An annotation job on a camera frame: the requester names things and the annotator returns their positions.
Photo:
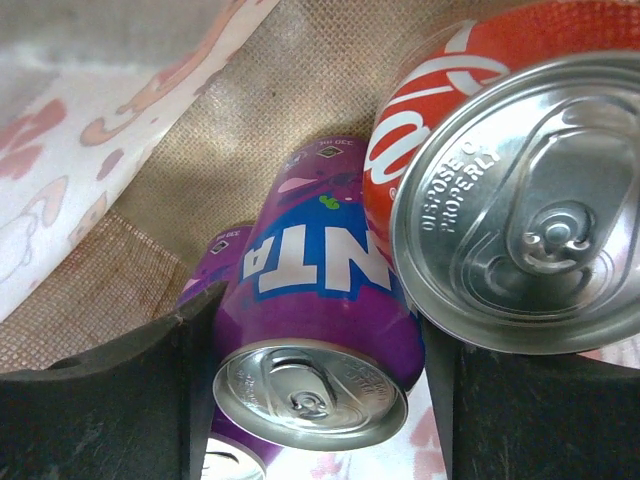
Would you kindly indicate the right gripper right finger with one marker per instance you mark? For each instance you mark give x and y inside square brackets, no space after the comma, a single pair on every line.
[503,416]

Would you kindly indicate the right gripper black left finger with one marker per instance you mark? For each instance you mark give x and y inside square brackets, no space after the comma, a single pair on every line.
[137,407]

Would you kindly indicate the brown canvas bag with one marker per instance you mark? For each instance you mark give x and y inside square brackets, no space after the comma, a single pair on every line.
[140,139]

